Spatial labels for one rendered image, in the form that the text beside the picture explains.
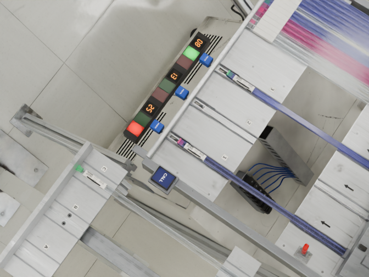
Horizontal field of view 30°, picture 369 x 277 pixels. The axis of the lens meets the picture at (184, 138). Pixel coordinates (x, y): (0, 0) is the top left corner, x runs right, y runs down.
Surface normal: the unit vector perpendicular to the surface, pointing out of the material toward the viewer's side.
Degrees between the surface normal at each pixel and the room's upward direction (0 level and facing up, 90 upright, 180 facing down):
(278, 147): 0
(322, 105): 0
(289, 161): 0
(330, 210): 46
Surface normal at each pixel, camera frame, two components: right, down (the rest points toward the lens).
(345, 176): 0.00, -0.25
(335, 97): 0.59, 0.22
